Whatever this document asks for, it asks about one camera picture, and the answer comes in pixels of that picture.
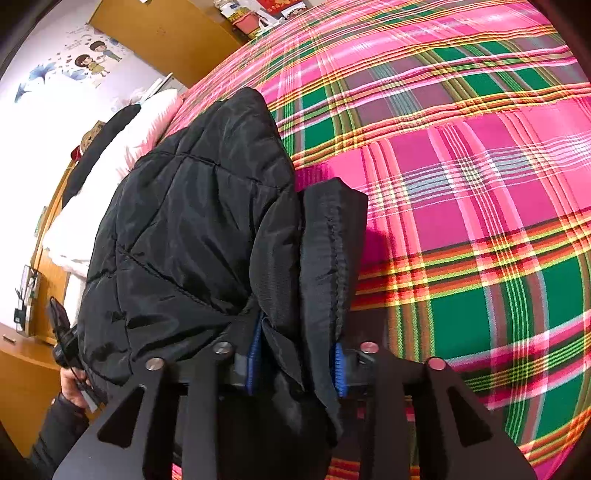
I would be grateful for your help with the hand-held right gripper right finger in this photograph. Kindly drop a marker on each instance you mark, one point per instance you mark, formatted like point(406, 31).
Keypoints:
point(339, 374)

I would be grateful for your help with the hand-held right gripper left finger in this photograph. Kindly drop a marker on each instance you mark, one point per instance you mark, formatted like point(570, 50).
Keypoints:
point(254, 364)

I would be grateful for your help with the black quilted jacket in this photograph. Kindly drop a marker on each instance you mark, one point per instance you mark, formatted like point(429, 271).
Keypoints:
point(198, 221)

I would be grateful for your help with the person's left forearm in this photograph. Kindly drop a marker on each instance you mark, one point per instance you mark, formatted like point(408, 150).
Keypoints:
point(57, 438)

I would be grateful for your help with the person's left hand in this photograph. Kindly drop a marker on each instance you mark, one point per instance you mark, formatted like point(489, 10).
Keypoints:
point(71, 387)

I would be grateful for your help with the wooden nightstand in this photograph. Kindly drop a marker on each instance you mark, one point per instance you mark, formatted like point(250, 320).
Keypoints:
point(23, 364)

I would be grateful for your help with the wooden headboard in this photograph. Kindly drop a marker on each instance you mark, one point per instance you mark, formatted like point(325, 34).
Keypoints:
point(48, 277)

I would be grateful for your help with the white pillow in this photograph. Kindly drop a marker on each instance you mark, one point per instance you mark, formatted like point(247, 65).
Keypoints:
point(92, 207)

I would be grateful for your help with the black pillow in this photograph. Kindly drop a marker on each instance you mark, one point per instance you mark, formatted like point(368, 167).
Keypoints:
point(99, 143)

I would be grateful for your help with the pink green plaid bed sheet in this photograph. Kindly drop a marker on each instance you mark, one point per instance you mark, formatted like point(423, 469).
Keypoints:
point(461, 207)

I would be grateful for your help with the brown box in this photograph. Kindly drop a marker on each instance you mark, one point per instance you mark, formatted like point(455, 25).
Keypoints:
point(92, 136)

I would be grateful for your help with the wooden wardrobe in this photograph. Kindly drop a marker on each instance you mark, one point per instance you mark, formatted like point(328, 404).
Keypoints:
point(175, 37)

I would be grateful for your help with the stack of colourful boxes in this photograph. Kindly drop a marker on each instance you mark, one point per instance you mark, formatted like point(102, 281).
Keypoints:
point(249, 16)

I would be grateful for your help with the cartoon wall stickers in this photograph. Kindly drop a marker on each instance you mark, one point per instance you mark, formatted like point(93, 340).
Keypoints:
point(87, 62)

